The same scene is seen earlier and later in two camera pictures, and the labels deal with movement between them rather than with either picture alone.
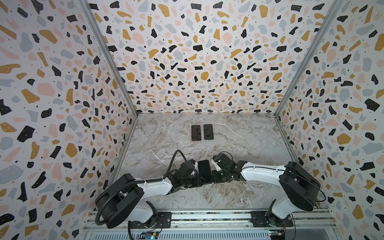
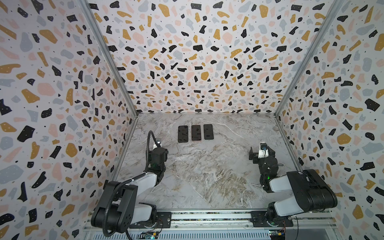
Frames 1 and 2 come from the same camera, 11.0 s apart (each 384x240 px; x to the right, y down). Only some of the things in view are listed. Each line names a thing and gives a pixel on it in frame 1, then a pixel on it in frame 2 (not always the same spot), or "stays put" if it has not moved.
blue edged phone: (204, 171) -> (183, 133)
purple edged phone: (208, 130) stays put
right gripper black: (217, 175) -> (256, 154)
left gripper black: (196, 178) -> (164, 153)
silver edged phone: (196, 132) stays put
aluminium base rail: (217, 226) stays put
